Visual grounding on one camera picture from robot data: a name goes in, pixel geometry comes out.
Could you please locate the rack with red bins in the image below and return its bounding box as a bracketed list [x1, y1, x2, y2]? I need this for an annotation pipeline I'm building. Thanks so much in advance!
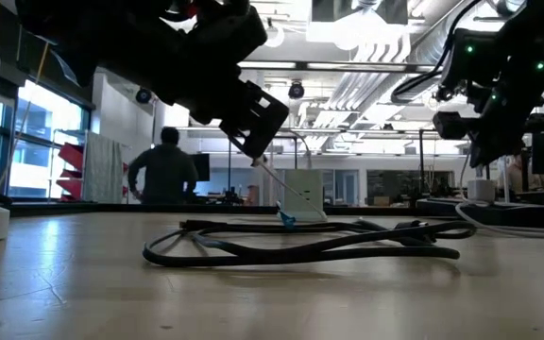
[52, 127, 131, 204]

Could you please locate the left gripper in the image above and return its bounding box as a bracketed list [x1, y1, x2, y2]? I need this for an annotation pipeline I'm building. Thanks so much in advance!
[167, 0, 290, 161]

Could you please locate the silver ceiling duct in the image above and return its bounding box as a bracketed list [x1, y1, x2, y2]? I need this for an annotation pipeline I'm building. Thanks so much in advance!
[389, 0, 485, 105]

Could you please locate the thin ceiling light strip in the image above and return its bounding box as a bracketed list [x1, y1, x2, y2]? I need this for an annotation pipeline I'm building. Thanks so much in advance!
[176, 125, 301, 133]

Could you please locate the person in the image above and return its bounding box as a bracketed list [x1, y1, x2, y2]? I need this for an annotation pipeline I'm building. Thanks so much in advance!
[507, 153, 544, 193]
[127, 126, 200, 205]

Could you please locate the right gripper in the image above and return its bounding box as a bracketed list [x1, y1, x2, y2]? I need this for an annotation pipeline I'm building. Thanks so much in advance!
[469, 93, 537, 169]

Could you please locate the white cube charger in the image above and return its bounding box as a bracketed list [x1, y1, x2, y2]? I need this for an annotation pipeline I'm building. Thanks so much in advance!
[467, 178, 497, 204]

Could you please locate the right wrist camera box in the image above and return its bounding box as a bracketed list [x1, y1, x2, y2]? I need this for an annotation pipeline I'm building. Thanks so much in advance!
[432, 110, 479, 142]

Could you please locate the black tray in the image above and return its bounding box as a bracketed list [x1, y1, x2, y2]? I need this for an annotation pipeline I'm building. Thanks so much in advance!
[416, 196, 544, 227]

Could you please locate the black post frame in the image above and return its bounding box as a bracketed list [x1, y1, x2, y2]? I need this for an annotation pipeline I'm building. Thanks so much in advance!
[417, 126, 493, 202]

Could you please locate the black computer monitor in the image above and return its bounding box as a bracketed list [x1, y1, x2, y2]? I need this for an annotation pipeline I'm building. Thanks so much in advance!
[190, 153, 211, 183]

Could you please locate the long ceiling light strip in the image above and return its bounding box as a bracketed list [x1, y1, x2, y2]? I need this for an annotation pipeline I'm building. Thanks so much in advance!
[236, 59, 544, 77]

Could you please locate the black cable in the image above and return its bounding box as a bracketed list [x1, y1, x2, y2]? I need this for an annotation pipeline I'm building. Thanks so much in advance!
[142, 218, 477, 268]

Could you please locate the grey cloth panel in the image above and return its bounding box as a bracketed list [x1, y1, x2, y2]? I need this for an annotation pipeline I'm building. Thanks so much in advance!
[82, 131, 125, 204]

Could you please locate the blue tape tag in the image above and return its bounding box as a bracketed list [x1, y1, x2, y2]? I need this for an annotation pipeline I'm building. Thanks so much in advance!
[276, 210, 298, 231]

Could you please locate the small white power tower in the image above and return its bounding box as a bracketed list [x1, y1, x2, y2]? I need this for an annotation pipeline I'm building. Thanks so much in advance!
[283, 168, 326, 223]

